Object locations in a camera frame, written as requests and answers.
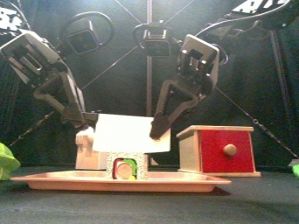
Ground white paper napkin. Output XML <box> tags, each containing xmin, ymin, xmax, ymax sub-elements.
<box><xmin>91</xmin><ymin>113</ymin><xmax>173</xmax><ymax>155</ymax></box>

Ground toy sushi roll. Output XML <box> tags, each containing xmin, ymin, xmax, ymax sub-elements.
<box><xmin>106</xmin><ymin>150</ymin><xmax>150</xmax><ymax>181</ymax></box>

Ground cream wooden block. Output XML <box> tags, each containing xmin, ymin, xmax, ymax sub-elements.
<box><xmin>74</xmin><ymin>126</ymin><xmax>109</xmax><ymax>171</ymax></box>

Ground diagonal metal brace rod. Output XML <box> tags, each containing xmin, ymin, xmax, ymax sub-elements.
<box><xmin>214</xmin><ymin>87</ymin><xmax>299</xmax><ymax>160</ymax></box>

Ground wooden box with red drawer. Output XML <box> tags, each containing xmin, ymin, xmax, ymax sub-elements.
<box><xmin>175</xmin><ymin>124</ymin><xmax>262</xmax><ymax>179</ymax></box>

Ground pink plastic tray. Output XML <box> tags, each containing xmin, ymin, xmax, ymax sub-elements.
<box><xmin>10</xmin><ymin>170</ymin><xmax>233</xmax><ymax>193</ymax></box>

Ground vertical metal frame pole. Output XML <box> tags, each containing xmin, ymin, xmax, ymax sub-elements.
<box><xmin>145</xmin><ymin>0</ymin><xmax>155</xmax><ymax>118</ymax></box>

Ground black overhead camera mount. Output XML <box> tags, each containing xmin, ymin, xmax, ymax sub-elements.
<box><xmin>133</xmin><ymin>20</ymin><xmax>175</xmax><ymax>58</ymax></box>

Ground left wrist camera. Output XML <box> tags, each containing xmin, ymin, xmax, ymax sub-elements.
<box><xmin>63</xmin><ymin>17</ymin><xmax>101</xmax><ymax>55</ymax></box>

